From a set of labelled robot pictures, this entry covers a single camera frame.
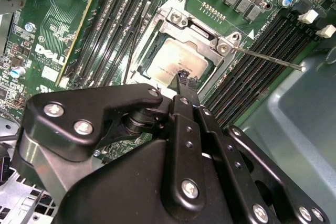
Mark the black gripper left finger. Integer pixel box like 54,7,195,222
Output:
12,69,208,210

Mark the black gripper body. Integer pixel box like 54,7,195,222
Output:
59,140,249,224

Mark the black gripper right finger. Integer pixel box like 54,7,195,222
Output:
187,76,331,224

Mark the silver CPU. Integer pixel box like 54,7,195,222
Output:
145,37,209,87

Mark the metal socket locking lever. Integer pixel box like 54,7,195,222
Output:
230,46,307,72
123,0,152,84

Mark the metal socket cover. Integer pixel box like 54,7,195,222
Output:
130,23,228,95

